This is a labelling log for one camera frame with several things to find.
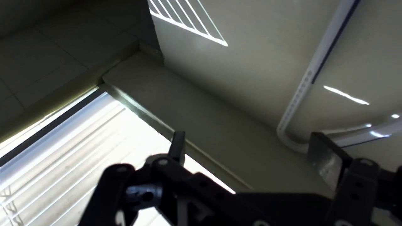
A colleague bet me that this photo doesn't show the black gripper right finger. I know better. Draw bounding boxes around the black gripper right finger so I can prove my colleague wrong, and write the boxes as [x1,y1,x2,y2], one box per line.
[307,132,379,197]

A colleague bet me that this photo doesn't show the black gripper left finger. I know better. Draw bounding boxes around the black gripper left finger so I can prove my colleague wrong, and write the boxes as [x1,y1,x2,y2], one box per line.
[145,131,185,166]

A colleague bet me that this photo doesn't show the white window blinds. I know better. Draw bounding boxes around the white window blinds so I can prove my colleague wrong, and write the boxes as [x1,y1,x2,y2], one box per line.
[0,91,236,226]

